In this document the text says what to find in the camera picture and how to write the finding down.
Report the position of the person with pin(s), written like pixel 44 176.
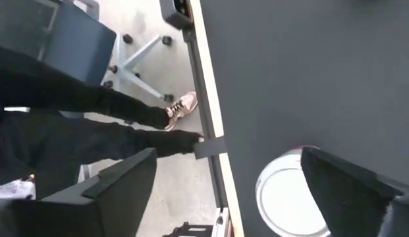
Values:
pixel 59 141

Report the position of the black camera box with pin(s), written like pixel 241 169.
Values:
pixel 174 13

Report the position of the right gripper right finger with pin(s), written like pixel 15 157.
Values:
pixel 349 200

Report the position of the silver can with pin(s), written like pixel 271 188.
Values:
pixel 283 197

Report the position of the person's shoe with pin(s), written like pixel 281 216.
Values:
pixel 182 107

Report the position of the blue office chair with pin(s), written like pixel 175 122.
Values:
pixel 79 42

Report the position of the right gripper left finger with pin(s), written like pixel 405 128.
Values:
pixel 125 197

